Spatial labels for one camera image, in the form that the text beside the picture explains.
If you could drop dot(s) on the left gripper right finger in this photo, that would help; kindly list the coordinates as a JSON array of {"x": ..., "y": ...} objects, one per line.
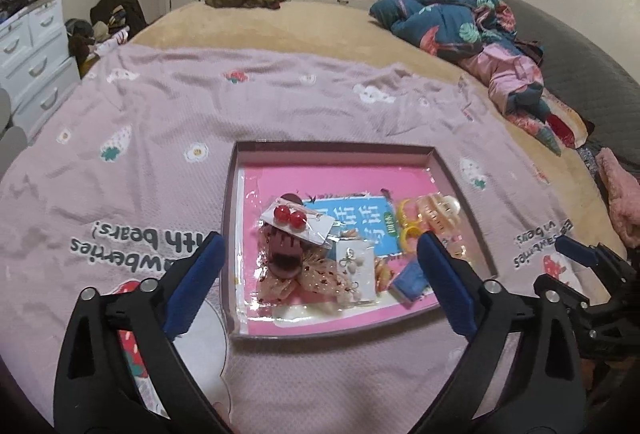
[{"x": 519, "y": 373}]

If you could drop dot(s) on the blue small box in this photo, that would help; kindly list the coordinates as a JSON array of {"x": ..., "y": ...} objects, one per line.
[{"x": 410, "y": 284}]

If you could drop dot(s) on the beige tulle bow hairclip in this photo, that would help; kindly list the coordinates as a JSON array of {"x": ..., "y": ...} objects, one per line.
[{"x": 311, "y": 272}]

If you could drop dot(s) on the dark clothes pile by wall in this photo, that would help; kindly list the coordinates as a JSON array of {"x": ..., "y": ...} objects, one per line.
[{"x": 112, "y": 23}]

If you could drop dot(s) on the blue floral duvet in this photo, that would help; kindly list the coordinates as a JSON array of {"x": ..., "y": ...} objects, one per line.
[{"x": 480, "y": 37}]

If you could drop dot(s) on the long pink claw hairclip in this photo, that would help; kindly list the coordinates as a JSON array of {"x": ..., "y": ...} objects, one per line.
[{"x": 439, "y": 213}]

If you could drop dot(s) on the red cherry earrings card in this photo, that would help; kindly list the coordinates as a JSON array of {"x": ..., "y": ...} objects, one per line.
[{"x": 307, "y": 225}]

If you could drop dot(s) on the maroon hair roller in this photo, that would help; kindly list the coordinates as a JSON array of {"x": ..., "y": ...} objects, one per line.
[{"x": 284, "y": 252}]

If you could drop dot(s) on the tan bed sheet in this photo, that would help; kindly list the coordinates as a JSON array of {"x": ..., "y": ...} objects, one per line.
[{"x": 350, "y": 34}]

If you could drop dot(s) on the grey headboard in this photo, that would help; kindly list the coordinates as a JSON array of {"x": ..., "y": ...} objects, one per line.
[{"x": 586, "y": 78}]

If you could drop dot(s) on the white drawer chest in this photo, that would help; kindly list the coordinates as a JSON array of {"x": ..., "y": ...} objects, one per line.
[{"x": 37, "y": 71}]

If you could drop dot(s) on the white pearl earrings card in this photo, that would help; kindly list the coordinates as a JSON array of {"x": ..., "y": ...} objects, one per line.
[{"x": 356, "y": 262}]

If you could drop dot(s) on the yellow rings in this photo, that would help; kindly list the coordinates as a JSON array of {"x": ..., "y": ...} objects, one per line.
[{"x": 407, "y": 223}]

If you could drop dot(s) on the pink blue children's book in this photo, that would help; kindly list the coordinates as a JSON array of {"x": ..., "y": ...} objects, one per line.
[{"x": 327, "y": 249}]

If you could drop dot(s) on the pink fluffy cloth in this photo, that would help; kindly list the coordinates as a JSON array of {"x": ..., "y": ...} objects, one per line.
[{"x": 623, "y": 197}]

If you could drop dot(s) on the shallow cardboard box tray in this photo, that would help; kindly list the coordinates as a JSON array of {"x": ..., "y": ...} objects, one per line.
[{"x": 340, "y": 154}]

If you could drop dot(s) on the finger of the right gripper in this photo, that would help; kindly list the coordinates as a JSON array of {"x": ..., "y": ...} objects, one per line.
[
  {"x": 554, "y": 291},
  {"x": 585, "y": 255}
]

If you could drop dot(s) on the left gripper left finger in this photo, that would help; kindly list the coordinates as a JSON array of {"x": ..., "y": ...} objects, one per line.
[{"x": 94, "y": 389}]

